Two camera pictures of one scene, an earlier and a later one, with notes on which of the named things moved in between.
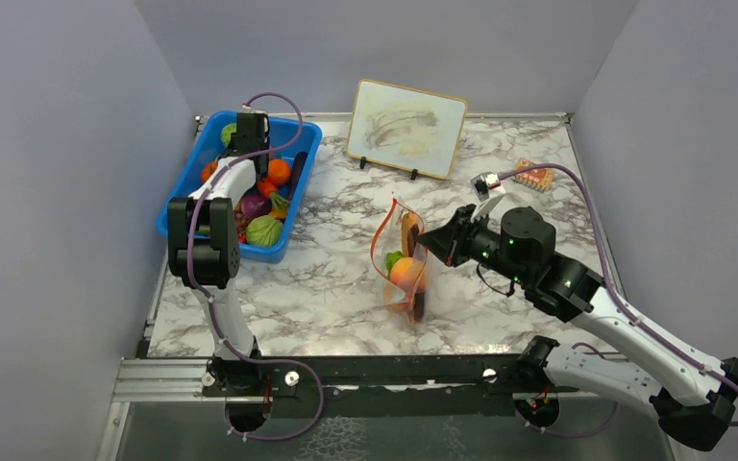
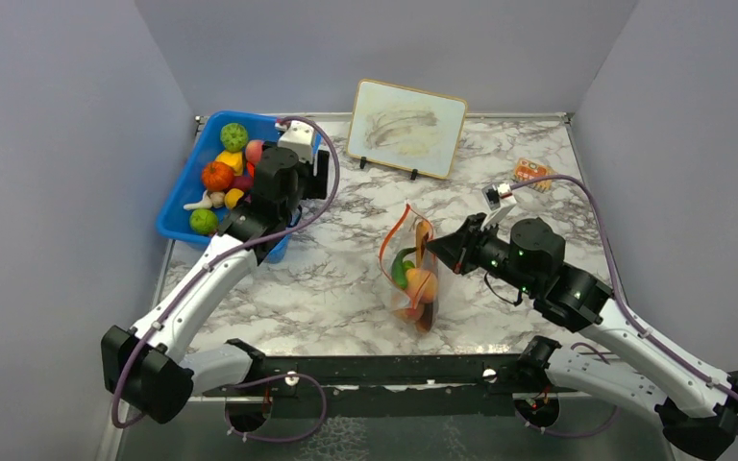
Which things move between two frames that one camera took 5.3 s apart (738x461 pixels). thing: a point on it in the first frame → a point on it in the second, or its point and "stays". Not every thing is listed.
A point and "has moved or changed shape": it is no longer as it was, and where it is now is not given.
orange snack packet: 539,179 stays
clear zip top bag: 400,259 has moved or changed shape
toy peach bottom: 405,273 → 421,285
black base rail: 387,385 stays
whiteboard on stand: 407,130 stays
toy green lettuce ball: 227,132 stays
